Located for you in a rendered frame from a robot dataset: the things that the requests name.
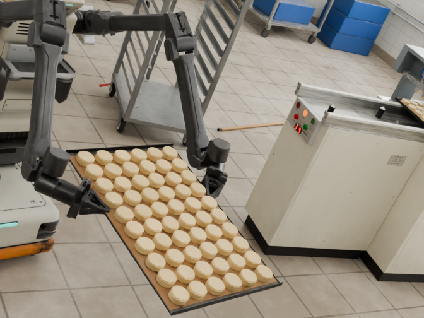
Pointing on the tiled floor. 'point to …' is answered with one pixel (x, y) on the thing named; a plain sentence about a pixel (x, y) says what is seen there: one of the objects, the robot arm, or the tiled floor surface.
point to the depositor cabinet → (400, 232)
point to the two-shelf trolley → (286, 21)
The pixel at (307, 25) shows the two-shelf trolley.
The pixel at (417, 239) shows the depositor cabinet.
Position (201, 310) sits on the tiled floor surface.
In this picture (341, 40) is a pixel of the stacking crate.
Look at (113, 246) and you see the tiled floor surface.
